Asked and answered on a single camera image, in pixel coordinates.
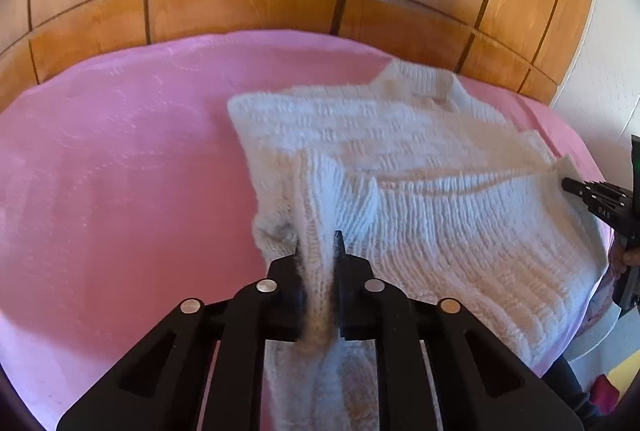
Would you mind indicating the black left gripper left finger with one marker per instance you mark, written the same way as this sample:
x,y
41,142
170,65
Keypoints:
x,y
201,366

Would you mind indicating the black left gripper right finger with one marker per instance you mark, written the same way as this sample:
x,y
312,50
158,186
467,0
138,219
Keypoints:
x,y
437,366

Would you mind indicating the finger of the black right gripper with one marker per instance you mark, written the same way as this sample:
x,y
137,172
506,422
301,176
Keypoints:
x,y
600,197

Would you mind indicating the white knitted sweater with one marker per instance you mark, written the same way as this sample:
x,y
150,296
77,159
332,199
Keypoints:
x,y
443,196

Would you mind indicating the person's right hand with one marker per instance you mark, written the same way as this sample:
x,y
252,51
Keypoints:
x,y
621,259

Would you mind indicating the pink bedspread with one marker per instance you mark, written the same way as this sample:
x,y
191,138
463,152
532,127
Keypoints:
x,y
125,188

